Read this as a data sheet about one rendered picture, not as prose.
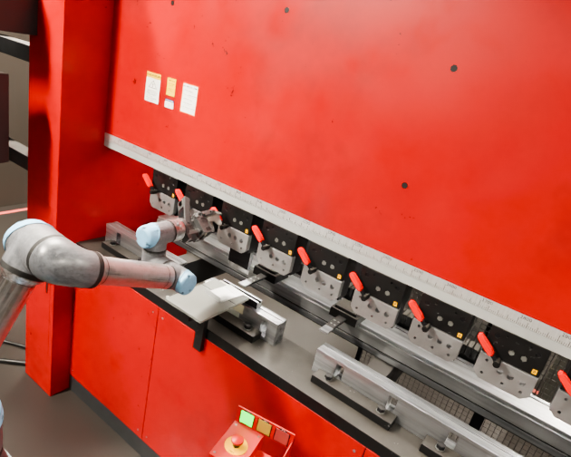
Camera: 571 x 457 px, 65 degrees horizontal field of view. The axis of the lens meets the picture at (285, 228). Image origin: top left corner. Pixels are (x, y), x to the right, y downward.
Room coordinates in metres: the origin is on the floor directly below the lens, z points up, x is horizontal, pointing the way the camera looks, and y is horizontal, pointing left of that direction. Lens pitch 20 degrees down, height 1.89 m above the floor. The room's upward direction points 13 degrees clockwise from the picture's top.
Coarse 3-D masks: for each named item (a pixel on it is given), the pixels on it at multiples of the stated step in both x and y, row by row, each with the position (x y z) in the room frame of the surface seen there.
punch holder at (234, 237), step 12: (228, 204) 1.60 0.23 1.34; (228, 216) 1.60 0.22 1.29; (240, 216) 1.57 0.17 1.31; (252, 216) 1.54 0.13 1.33; (228, 228) 1.59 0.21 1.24; (240, 228) 1.56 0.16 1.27; (228, 240) 1.58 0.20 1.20; (240, 240) 1.56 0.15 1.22; (252, 240) 1.57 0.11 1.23; (240, 252) 1.55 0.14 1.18
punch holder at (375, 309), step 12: (360, 276) 1.31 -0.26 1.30; (372, 276) 1.29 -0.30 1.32; (384, 276) 1.27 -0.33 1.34; (372, 288) 1.28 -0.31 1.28; (384, 288) 1.26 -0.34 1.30; (396, 288) 1.25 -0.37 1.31; (408, 288) 1.26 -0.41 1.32; (360, 300) 1.29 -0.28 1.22; (372, 300) 1.27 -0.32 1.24; (384, 300) 1.26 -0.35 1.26; (396, 300) 1.24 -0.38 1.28; (360, 312) 1.29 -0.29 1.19; (372, 312) 1.27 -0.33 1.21; (384, 312) 1.25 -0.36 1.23; (396, 312) 1.23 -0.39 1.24; (384, 324) 1.24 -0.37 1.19; (396, 324) 1.28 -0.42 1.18
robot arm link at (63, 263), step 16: (48, 240) 0.96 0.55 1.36; (64, 240) 0.98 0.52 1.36; (32, 256) 0.93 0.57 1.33; (48, 256) 0.93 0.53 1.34; (64, 256) 0.94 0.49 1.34; (80, 256) 0.96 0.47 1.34; (96, 256) 1.00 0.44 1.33; (32, 272) 0.93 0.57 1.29; (48, 272) 0.92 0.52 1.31; (64, 272) 0.92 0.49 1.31; (80, 272) 0.94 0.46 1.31; (96, 272) 0.97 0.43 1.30; (112, 272) 1.02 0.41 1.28; (128, 272) 1.06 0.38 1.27; (144, 272) 1.11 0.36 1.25; (160, 272) 1.16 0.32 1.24; (176, 272) 1.21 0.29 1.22; (160, 288) 1.18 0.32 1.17; (176, 288) 1.20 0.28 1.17; (192, 288) 1.24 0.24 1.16
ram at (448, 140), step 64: (128, 0) 1.95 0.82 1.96; (192, 0) 1.77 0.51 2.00; (256, 0) 1.62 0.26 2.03; (320, 0) 1.50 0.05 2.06; (384, 0) 1.39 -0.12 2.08; (448, 0) 1.31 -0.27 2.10; (512, 0) 1.23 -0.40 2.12; (128, 64) 1.94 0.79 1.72; (192, 64) 1.75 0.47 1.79; (256, 64) 1.60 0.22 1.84; (320, 64) 1.47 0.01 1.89; (384, 64) 1.37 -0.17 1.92; (448, 64) 1.28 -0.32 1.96; (512, 64) 1.20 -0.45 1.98; (128, 128) 1.92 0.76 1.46; (192, 128) 1.73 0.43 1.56; (256, 128) 1.57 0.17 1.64; (320, 128) 1.45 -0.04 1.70; (384, 128) 1.34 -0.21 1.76; (448, 128) 1.25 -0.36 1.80; (512, 128) 1.18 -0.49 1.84; (256, 192) 1.54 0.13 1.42; (320, 192) 1.42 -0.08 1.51; (384, 192) 1.31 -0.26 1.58; (448, 192) 1.22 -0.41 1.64; (512, 192) 1.15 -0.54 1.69; (448, 256) 1.19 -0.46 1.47; (512, 256) 1.12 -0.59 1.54
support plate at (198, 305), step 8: (216, 280) 1.62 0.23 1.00; (200, 288) 1.53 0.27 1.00; (208, 288) 1.54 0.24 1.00; (176, 296) 1.44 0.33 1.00; (184, 296) 1.45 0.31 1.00; (192, 296) 1.46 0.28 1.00; (200, 296) 1.48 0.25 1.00; (208, 296) 1.49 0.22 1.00; (240, 296) 1.54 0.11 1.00; (176, 304) 1.38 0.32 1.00; (184, 304) 1.40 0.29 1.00; (192, 304) 1.41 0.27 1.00; (200, 304) 1.42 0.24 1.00; (208, 304) 1.43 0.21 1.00; (216, 304) 1.44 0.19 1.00; (224, 304) 1.46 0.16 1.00; (232, 304) 1.47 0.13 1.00; (184, 312) 1.35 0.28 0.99; (192, 312) 1.36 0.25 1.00; (200, 312) 1.37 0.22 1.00; (208, 312) 1.38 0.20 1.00; (216, 312) 1.39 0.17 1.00; (200, 320) 1.32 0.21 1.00
